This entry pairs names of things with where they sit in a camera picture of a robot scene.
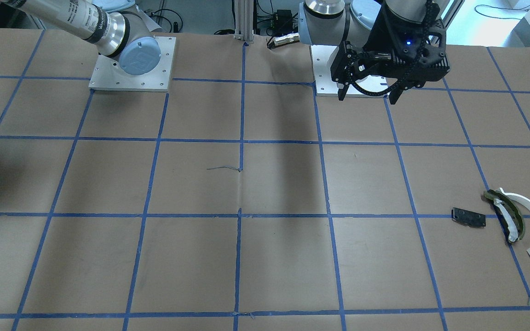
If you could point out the black flat bracket plate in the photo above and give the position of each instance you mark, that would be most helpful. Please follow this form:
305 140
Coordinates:
468 218

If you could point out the green curved padded part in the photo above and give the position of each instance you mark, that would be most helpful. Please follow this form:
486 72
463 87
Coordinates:
508 213

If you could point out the aluminium centre post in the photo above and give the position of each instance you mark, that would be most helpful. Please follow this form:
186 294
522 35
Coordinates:
243 20

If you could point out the silver cable connector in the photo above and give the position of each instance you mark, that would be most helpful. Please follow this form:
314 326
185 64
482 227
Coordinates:
279 41

